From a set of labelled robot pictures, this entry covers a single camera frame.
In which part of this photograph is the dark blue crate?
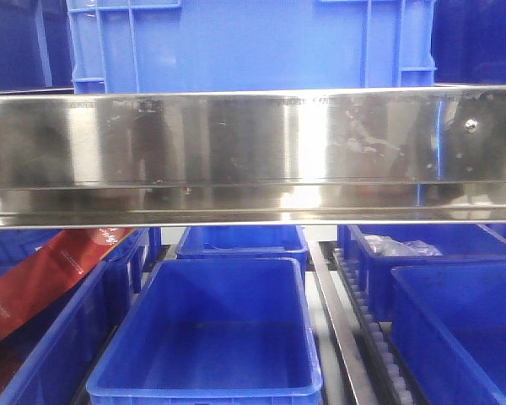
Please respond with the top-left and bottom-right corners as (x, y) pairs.
(0, 1), (73, 92)
(432, 1), (506, 84)

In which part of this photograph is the blue bin right rear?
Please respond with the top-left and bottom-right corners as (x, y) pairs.
(337, 224), (506, 321)

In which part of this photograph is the red foil bag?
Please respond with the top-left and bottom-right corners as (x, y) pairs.
(0, 228), (135, 342)

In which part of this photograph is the steel shelf divider rail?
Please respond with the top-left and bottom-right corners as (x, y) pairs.
(310, 241), (378, 404)

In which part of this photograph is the dark blue crate upper right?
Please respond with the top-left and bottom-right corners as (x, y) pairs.
(432, 1), (506, 84)

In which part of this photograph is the blue crate upper shelf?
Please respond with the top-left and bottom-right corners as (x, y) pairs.
(67, 0), (435, 93)

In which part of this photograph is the clear plastic bag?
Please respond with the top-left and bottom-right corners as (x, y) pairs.
(365, 235), (443, 257)

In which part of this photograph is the blue bin centre rear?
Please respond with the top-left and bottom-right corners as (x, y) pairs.
(175, 225), (309, 272)

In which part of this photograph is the blue bin centre front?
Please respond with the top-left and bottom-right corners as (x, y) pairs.
(86, 258), (322, 404)

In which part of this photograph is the stainless steel shelf beam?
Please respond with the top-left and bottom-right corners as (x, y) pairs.
(0, 85), (506, 229)

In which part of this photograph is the white roller track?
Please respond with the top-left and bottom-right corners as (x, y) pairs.
(332, 248), (422, 404)

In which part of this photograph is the blue bin with red bag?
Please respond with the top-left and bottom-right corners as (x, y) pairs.
(0, 228), (161, 404)

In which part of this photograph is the blue bin right front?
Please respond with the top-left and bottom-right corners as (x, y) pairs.
(390, 262), (506, 404)

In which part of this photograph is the dark blue crate upper left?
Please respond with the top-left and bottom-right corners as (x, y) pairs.
(0, 1), (73, 92)

